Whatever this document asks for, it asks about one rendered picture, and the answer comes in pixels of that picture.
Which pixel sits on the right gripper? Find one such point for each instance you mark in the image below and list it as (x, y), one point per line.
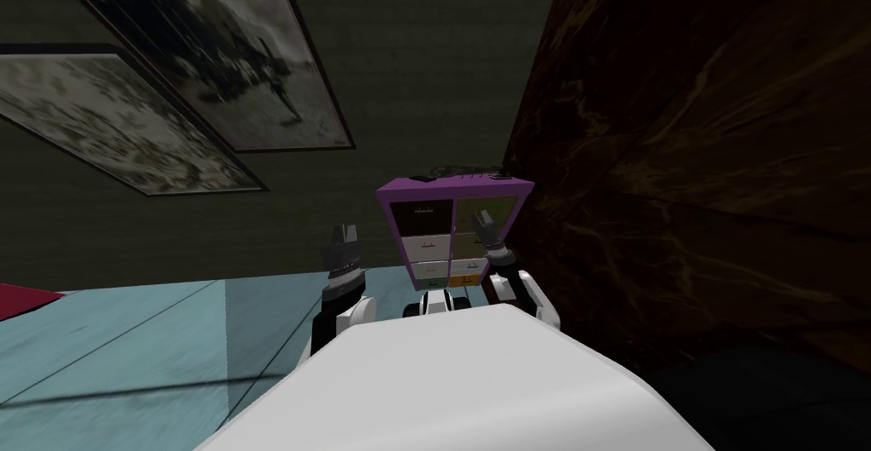
(492, 238)

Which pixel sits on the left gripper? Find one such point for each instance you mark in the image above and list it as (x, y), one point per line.
(343, 260)

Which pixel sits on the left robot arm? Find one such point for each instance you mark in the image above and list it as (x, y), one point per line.
(333, 318)

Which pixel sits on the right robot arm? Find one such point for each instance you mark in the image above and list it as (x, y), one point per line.
(524, 294)

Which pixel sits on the green drawer front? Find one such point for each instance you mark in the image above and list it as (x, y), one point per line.
(500, 211)

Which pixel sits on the olive drawer front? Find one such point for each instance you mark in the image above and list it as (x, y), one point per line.
(466, 247)

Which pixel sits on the purple drawer cabinet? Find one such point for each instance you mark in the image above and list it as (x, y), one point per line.
(435, 191)

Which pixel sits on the dark brown drawer front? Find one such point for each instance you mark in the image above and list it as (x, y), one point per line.
(423, 218)

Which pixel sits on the yellow drawer front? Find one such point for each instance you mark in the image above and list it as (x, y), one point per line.
(467, 281)

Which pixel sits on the white drawer front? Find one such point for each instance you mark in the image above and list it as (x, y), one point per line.
(426, 249)

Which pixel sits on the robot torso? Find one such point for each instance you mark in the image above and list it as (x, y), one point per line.
(469, 383)

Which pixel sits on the framed grey figure picture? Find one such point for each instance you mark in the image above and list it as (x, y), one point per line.
(211, 56)

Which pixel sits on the framed grey landscape picture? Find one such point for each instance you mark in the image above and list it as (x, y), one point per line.
(116, 124)

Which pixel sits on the red flat shape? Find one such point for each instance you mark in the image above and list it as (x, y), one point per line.
(24, 299)

